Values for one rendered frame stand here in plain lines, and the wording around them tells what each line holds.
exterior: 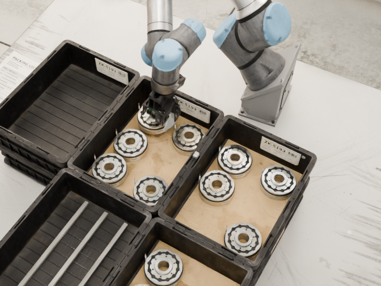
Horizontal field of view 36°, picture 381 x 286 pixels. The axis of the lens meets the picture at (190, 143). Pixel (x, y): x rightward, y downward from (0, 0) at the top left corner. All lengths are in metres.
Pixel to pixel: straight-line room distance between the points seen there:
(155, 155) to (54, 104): 0.39
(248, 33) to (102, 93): 0.52
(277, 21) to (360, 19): 1.80
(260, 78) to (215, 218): 0.50
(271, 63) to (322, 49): 1.42
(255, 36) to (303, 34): 1.60
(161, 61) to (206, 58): 0.72
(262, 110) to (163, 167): 0.43
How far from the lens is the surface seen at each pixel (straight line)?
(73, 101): 1.93
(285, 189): 1.70
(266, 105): 1.96
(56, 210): 1.72
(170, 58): 1.49
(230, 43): 1.85
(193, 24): 1.60
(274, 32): 1.75
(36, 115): 1.92
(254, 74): 1.90
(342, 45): 3.36
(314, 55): 3.26
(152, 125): 1.78
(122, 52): 2.23
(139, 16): 2.37
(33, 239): 1.69
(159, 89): 1.59
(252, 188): 1.73
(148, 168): 1.75
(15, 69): 2.24
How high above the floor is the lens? 2.31
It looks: 55 degrees down
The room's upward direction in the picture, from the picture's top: 2 degrees clockwise
